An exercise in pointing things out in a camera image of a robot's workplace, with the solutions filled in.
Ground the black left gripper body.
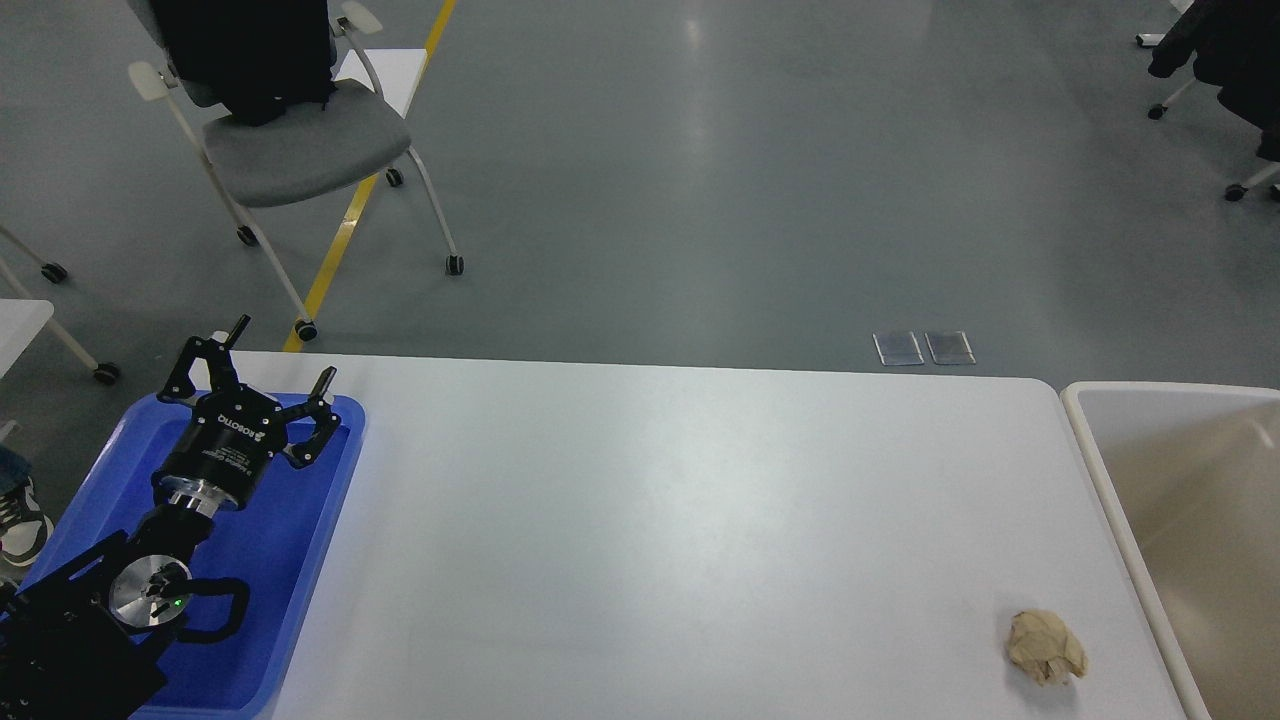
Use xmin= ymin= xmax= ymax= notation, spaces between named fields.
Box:
xmin=151 ymin=388 xmax=284 ymax=511

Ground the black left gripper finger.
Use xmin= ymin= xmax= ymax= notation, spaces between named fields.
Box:
xmin=276 ymin=366 xmax=340 ymax=470
xmin=157 ymin=315 xmax=253 ymax=406

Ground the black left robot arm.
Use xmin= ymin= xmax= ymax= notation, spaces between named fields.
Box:
xmin=3 ymin=316 xmax=340 ymax=719

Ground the left edge grey chair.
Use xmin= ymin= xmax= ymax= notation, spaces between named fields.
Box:
xmin=1 ymin=225 xmax=122 ymax=386

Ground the blue plastic tray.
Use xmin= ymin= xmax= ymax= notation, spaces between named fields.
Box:
xmin=26 ymin=395 xmax=366 ymax=719

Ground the white side table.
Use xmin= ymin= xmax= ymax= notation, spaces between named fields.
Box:
xmin=0 ymin=299 xmax=54 ymax=377

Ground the grey office chair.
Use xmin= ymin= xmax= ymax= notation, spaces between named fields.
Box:
xmin=129 ymin=1 xmax=465 ymax=342

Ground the black jacket on grey chair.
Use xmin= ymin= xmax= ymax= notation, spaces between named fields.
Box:
xmin=147 ymin=1 xmax=337 ymax=127

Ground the left floor socket plate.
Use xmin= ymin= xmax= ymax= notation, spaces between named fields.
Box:
xmin=873 ymin=331 xmax=925 ymax=366

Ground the floor socket plate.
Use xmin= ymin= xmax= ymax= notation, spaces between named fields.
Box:
xmin=873 ymin=331 xmax=925 ymax=366
xmin=925 ymin=331 xmax=977 ymax=366

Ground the right floor socket plate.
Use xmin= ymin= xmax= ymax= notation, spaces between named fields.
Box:
xmin=925 ymin=331 xmax=977 ymax=366

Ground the crumpled brown paper ball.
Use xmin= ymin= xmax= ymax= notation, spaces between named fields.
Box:
xmin=1005 ymin=609 xmax=1089 ymax=687

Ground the beige waste bin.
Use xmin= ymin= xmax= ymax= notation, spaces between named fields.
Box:
xmin=1061 ymin=382 xmax=1279 ymax=719

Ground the right edge chair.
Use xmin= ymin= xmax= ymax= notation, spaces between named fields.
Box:
xmin=1135 ymin=1 xmax=1279 ymax=202

